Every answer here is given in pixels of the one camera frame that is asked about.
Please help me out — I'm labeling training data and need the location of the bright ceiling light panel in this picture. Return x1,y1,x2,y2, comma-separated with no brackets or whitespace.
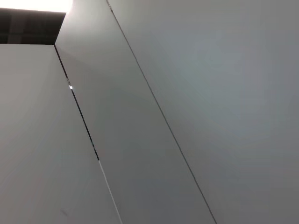
0,0,73,14

